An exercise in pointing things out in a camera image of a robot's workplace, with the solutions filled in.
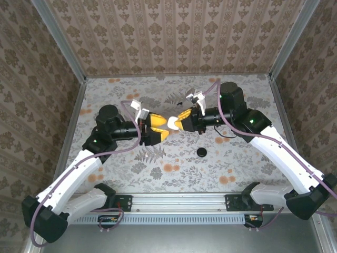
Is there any black connector box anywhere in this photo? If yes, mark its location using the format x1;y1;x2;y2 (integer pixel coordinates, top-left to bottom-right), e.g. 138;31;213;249
97;215;118;229
244;213;264;229

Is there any grey metal sheet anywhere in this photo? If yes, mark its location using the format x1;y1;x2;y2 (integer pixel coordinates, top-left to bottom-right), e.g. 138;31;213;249
23;212;337;253

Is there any thin black cable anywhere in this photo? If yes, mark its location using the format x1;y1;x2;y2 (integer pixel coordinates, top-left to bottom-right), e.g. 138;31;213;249
213;124;238;139

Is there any aluminium table side rail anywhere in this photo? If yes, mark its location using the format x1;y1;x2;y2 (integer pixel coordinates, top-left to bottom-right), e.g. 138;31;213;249
52;77;87;187
267;75;310;192

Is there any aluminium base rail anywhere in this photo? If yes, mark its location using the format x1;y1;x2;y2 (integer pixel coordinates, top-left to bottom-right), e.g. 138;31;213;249
115;193;227;213

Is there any white slotted cable duct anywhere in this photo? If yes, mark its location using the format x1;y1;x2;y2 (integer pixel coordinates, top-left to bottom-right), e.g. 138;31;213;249
67;213;247;225

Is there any aluminium frame post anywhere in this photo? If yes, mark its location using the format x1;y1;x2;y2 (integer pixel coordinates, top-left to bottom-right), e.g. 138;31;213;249
268;0;321;80
31;0;87;83

